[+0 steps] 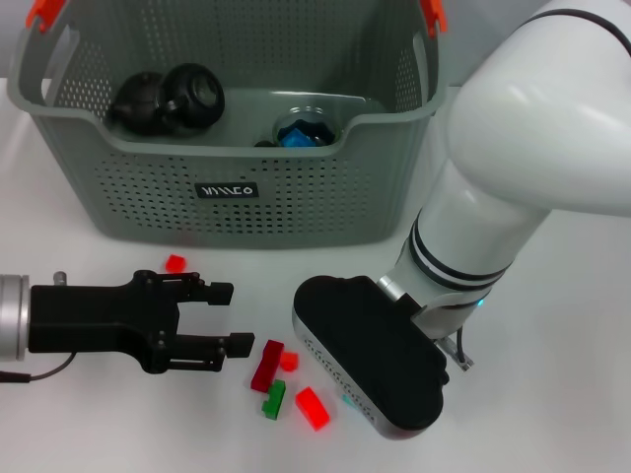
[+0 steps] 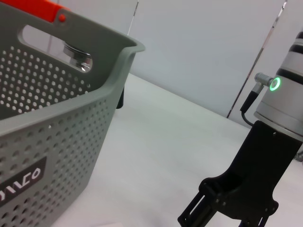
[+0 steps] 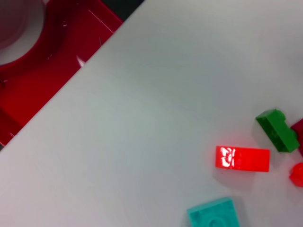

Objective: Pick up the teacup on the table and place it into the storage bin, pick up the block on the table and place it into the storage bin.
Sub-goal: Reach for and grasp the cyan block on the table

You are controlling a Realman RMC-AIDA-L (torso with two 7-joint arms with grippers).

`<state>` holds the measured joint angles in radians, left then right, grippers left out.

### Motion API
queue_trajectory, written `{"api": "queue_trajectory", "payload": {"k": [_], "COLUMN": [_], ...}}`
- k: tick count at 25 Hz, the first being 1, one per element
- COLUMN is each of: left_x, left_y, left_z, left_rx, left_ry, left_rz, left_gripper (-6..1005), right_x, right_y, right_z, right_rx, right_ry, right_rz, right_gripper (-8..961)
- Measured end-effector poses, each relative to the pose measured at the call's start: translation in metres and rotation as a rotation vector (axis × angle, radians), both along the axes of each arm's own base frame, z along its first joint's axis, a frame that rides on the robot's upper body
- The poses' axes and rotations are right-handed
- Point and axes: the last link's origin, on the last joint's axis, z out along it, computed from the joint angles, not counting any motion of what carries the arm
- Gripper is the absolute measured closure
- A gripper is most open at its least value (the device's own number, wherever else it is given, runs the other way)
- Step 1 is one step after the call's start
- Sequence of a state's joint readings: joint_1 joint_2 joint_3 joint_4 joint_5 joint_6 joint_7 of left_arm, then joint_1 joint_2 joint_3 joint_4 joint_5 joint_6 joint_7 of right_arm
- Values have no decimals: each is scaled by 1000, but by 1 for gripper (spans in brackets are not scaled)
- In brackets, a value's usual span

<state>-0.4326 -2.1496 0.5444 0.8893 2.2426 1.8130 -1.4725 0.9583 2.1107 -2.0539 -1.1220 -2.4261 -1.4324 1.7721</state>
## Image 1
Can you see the black clay teapot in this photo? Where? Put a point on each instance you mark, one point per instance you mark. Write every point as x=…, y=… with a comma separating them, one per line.
x=138, y=103

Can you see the bright red small brick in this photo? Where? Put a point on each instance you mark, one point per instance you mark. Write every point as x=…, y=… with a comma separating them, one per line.
x=290, y=361
x=176, y=263

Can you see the glass teacup black sleeve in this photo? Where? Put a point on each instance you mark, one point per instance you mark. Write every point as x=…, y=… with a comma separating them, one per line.
x=305, y=118
x=192, y=98

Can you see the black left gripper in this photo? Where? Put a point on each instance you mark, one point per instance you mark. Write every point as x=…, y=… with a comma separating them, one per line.
x=98, y=317

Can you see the green toy brick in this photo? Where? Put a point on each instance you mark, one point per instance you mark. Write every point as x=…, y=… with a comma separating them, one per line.
x=273, y=400

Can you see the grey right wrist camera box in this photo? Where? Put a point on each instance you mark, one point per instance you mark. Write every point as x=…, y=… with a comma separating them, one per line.
x=370, y=345

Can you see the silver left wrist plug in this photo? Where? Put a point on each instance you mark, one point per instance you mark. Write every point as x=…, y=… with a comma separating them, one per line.
x=60, y=278

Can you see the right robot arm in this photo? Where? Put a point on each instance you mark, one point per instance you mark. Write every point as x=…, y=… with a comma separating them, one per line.
x=517, y=148

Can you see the teal square toy plate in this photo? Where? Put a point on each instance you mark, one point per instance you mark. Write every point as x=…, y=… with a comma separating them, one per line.
x=346, y=400

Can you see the grey perforated storage basket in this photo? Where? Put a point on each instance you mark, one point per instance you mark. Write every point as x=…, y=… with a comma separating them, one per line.
x=246, y=197

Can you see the blue square toy plate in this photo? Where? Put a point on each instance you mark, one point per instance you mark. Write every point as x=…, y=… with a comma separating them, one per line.
x=298, y=139

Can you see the dark red long brick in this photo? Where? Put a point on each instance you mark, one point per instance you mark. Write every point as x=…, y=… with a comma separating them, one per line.
x=266, y=367

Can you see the orange red slope brick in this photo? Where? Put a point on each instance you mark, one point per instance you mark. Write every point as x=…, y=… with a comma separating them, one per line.
x=313, y=409

